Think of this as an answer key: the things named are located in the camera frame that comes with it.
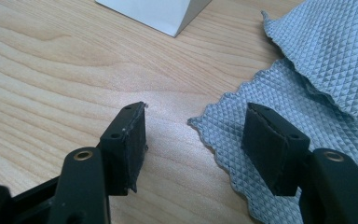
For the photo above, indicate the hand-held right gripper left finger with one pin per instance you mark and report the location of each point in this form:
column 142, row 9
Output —
column 127, row 149

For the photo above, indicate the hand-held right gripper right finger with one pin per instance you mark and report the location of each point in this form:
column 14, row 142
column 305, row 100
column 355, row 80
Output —
column 270, row 146

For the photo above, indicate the grey-blue textured cloth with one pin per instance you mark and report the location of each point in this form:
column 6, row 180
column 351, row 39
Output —
column 323, row 40

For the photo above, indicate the expandable metal book stand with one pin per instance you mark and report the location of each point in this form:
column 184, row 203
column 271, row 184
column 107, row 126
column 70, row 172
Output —
column 158, row 12

